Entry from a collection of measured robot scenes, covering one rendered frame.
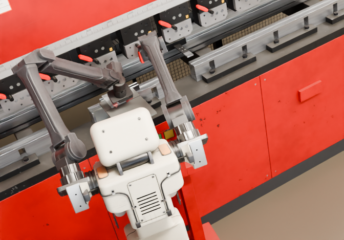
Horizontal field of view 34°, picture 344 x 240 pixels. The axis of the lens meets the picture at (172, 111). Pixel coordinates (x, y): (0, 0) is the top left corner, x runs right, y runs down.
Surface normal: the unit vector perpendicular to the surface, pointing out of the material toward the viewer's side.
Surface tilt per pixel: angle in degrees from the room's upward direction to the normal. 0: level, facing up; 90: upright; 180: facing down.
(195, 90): 0
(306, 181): 0
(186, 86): 0
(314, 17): 90
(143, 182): 82
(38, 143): 90
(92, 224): 90
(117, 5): 90
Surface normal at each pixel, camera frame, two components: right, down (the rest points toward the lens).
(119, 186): 0.28, 0.40
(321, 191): -0.19, -0.79
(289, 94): 0.47, 0.45
